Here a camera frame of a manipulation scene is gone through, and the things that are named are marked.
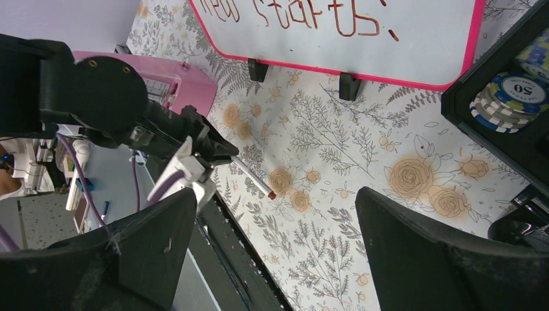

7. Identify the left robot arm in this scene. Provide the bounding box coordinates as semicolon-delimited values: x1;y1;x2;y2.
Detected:
1;34;238;165

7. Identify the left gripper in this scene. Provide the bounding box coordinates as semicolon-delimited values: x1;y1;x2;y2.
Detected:
141;102;240;166

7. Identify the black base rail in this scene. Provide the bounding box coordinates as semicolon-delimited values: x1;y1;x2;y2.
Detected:
172;190;292;310

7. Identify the red whiteboard marker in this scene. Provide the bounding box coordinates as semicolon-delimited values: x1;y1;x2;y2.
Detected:
231;155;276;200

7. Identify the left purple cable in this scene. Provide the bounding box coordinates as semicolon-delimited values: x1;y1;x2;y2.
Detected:
0;133;185;254

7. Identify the blue marker on desk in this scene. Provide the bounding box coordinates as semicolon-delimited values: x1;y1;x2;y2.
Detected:
100;201;110;222

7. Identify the pink eraser holder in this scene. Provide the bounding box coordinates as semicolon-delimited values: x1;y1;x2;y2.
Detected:
73;51;218;116

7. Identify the pink framed whiteboard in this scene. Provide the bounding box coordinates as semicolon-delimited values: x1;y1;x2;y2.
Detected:
190;0;485;91

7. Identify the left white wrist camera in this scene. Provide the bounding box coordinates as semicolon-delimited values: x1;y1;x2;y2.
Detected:
146;136;216;214

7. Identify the black poker chip case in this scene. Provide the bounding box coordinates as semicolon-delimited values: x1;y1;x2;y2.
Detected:
440;0;549;250

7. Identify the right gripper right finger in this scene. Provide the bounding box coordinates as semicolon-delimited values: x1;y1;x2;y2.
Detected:
355;187;548;310

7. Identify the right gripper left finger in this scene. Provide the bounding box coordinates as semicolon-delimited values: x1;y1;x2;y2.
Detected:
1;188;197;310

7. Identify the floral tablecloth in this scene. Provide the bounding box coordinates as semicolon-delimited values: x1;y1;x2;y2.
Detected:
127;1;528;310

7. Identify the blue poker chip stack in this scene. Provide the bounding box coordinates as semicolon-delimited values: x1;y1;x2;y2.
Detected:
469;71;548;133

